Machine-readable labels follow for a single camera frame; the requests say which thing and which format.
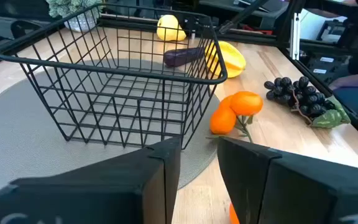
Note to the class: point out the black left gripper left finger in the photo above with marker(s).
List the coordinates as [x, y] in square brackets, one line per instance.
[89, 193]

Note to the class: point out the black grape bunch with leaf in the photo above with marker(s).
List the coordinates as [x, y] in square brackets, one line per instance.
[309, 99]

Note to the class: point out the orange tangerine cluster with leaves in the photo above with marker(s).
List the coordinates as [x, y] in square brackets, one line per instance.
[234, 216]
[245, 102]

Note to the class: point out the yellow starfruit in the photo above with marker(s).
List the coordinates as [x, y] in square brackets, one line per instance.
[232, 59]

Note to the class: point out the purple eggplant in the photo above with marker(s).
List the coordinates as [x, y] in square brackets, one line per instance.
[179, 57]

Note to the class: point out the grey round placemat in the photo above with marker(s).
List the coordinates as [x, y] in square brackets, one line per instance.
[17, 140]

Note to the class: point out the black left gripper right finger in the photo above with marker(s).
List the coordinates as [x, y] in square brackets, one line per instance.
[291, 193]

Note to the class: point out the person's forearm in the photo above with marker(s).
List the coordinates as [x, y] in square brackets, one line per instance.
[353, 81]

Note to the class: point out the yellow pear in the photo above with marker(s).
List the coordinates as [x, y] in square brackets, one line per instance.
[168, 29]

